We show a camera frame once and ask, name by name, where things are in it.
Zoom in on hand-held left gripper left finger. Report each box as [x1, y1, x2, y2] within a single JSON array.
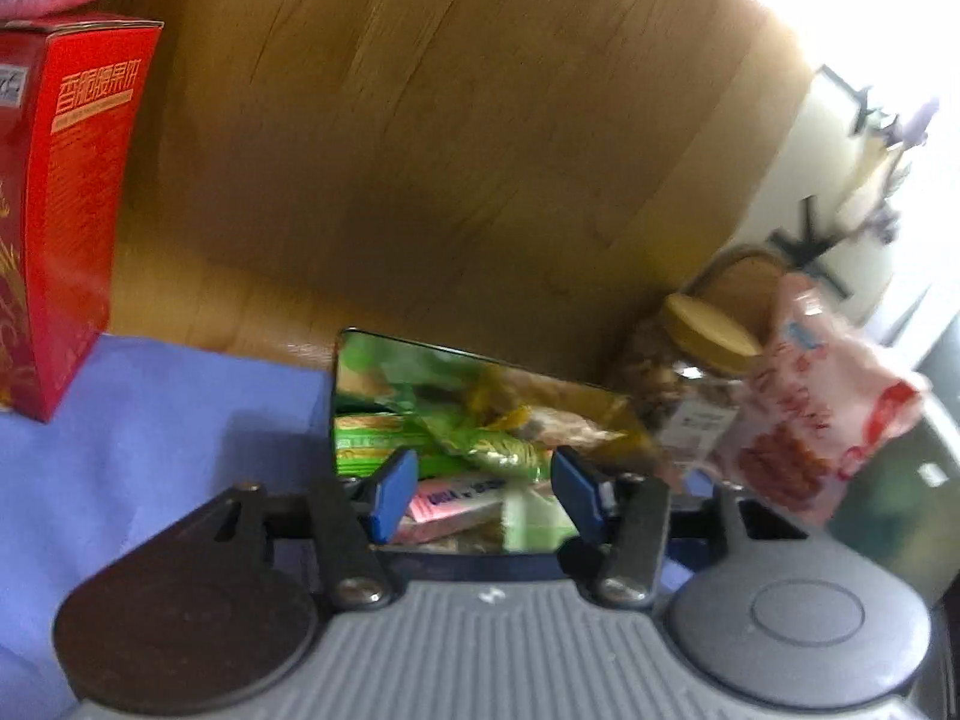
[[214, 446, 419, 611]]

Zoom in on wooden board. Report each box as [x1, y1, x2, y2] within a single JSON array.
[[109, 0, 815, 391]]

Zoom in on black printed box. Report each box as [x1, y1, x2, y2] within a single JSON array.
[[330, 328, 676, 556]]

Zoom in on pink snack packet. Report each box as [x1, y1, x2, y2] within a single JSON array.
[[394, 474, 511, 545]]

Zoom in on clear nut jar gold lid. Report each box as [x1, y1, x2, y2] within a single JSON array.
[[607, 292, 762, 481]]

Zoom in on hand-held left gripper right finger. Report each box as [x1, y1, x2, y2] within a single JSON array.
[[551, 446, 751, 608]]

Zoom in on green striped snack bar packet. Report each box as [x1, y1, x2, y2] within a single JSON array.
[[335, 411, 425, 477]]

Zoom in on clear packet nut squares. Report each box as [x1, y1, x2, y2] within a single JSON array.
[[517, 382, 653, 466]]

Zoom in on light green snack bag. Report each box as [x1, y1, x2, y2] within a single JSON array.
[[504, 487, 582, 552]]

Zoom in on pink twisted dough snack bag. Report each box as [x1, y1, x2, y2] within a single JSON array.
[[709, 274, 931, 527]]

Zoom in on red gift box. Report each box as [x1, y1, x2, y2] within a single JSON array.
[[0, 19, 164, 423]]

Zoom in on blue printed tablecloth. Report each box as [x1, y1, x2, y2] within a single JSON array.
[[0, 331, 721, 720]]

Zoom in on crossed black tape strips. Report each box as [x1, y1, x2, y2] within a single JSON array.
[[772, 195, 856, 297]]

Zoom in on yellow green candy packet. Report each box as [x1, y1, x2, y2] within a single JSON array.
[[420, 420, 552, 482]]

